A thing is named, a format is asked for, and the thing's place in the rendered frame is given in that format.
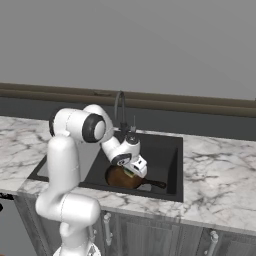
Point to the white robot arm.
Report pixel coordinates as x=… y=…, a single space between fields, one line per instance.
x=63 y=166

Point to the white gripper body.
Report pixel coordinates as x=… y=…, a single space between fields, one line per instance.
x=139 y=166

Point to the yellow green sponge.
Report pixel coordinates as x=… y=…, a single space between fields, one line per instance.
x=128 y=172

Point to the dark curved tap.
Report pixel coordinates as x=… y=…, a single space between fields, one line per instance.
x=120 y=106

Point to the black sink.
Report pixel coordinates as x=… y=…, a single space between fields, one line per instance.
x=163 y=160

